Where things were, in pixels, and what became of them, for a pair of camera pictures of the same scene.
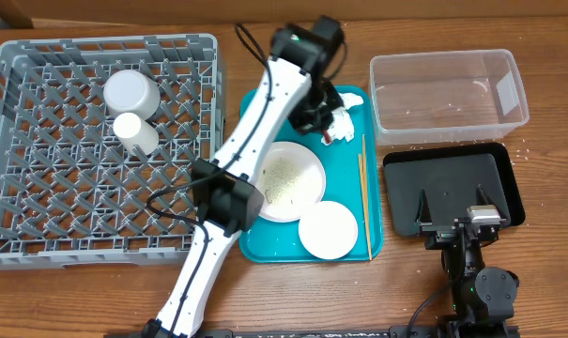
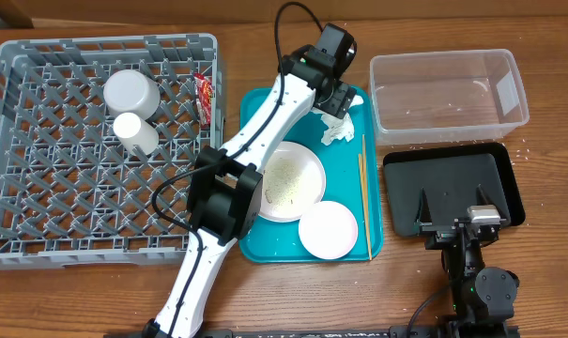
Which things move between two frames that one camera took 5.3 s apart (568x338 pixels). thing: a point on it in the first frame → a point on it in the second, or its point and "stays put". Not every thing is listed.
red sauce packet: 327,137 → 204,97
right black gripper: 438,234 stays put
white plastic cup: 140,137 stays put
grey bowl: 130,91 stays put
